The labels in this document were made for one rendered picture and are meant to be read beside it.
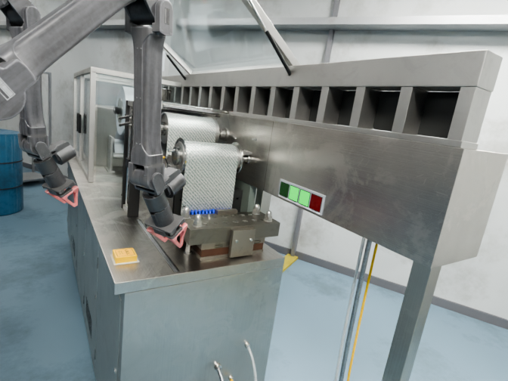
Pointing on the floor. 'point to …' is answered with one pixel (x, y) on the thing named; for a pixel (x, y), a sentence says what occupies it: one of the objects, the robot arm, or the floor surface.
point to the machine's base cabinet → (172, 320)
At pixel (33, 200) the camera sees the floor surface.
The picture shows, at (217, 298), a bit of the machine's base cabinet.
